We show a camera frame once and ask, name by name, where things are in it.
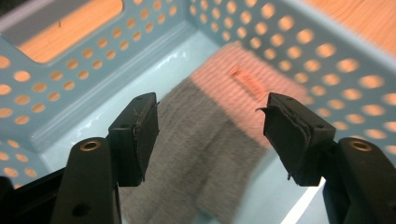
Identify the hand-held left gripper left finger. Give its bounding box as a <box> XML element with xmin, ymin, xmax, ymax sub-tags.
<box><xmin>107</xmin><ymin>91</ymin><xmax>161</xmax><ymax>188</ymax></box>

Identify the light blue perforated plastic basket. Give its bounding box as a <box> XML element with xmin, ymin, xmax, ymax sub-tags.
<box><xmin>0</xmin><ymin>0</ymin><xmax>396</xmax><ymax>224</ymax></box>

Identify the grey and pink knitted glove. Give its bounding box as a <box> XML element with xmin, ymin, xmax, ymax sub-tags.
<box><xmin>119</xmin><ymin>42</ymin><xmax>310</xmax><ymax>224</ymax></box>

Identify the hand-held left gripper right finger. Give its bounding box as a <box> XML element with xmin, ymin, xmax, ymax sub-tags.
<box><xmin>255</xmin><ymin>91</ymin><xmax>337</xmax><ymax>188</ymax></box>

